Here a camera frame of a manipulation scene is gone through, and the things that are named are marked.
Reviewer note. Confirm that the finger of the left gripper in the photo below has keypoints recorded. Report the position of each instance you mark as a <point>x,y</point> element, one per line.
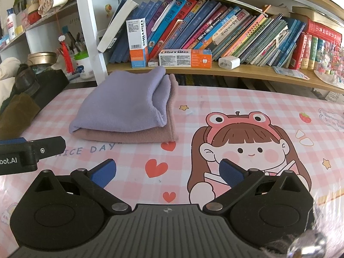
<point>13,141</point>

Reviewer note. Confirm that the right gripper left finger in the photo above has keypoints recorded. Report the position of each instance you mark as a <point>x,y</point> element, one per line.
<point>93,182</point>

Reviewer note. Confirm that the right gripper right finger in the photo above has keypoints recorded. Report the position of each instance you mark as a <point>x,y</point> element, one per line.
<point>230,175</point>

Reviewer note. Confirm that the pink checkered tablecloth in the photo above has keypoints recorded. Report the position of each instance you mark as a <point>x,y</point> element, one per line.
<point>295,210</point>

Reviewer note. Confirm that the dark leather shoe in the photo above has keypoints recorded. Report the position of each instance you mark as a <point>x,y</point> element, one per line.
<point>26,81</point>

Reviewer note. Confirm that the cream white garment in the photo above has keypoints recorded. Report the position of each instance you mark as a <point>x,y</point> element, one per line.
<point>8,72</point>

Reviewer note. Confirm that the brass bowl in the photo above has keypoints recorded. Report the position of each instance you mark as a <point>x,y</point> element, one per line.
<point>41,58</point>

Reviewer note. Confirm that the red tassel ornament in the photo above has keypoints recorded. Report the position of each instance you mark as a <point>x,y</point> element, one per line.
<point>65,54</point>

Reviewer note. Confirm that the white green-lid jar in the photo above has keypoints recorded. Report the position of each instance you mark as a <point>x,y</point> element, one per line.
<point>83,65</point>

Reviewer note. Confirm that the white charger block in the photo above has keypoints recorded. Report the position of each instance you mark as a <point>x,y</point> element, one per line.
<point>229,62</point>

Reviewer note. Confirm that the flat orange white box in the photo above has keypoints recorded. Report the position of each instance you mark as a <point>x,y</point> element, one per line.
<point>186,58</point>

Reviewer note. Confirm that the red dictionaries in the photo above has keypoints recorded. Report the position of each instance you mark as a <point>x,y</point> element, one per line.
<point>311,41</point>

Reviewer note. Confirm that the white orange medicine box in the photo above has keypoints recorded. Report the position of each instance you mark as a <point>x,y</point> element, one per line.
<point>137,39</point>

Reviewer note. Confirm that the colourful figurine decoration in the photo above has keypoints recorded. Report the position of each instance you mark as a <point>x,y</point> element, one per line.
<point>329,64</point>

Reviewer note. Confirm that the row of colourful books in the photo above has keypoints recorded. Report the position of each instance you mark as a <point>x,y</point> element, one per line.
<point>222,28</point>

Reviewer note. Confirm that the brown corduroy garment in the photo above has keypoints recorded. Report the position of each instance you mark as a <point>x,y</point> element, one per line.
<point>18,116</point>

